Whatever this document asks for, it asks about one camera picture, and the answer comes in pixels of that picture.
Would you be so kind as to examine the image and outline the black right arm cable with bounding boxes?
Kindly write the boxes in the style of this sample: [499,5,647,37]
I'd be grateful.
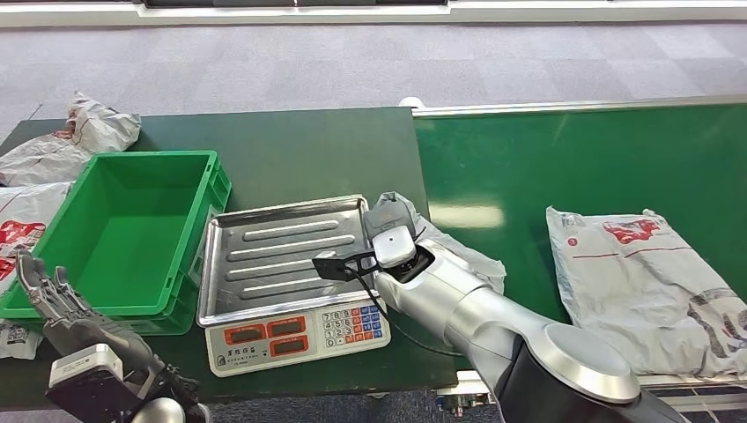
[344,265,468,359]

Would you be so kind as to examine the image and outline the green plastic crate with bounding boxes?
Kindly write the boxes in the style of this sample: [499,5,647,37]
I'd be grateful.
[0,150,233,338]

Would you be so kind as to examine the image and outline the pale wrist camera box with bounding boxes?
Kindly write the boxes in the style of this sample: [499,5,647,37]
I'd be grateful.
[48,344,125,390]
[371,226,418,270]

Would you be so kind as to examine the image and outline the white baseboard strip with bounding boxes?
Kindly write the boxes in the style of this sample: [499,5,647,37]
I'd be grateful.
[0,0,747,28]

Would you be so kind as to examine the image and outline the bunched grey mailer package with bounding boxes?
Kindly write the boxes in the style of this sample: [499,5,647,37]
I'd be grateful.
[0,90,143,188]

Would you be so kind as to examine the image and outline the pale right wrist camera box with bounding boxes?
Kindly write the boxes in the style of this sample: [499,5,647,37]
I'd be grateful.
[371,226,418,270]

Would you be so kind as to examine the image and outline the black left wrist bracket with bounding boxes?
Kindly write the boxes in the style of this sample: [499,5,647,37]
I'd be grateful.
[45,373,144,423]

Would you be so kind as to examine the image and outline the black right wrist bracket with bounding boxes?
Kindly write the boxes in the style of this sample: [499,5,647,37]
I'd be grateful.
[312,250,378,285]

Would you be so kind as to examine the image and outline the green conveyor belt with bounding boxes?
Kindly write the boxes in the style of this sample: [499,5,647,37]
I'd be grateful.
[414,103,747,375]

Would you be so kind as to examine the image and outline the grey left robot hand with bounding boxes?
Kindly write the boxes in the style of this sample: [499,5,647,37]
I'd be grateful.
[16,250,165,381]

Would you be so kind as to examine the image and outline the black wrist bracket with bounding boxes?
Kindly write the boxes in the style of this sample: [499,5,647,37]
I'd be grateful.
[45,373,144,423]
[312,250,378,285]

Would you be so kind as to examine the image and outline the white electronic weighing scale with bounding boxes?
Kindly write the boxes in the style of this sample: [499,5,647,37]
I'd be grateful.
[203,296,392,379]

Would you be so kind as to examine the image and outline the flat white red-printed mailer package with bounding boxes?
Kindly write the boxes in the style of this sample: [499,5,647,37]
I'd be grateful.
[0,182,74,361]

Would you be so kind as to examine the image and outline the large grey black-lettered mailer package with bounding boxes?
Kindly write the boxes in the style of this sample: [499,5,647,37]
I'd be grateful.
[545,205,747,378]

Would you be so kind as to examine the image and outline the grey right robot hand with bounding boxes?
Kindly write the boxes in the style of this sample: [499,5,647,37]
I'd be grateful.
[362,198,417,243]

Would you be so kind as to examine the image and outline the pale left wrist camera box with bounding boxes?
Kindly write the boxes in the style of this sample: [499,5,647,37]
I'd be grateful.
[48,344,125,390]

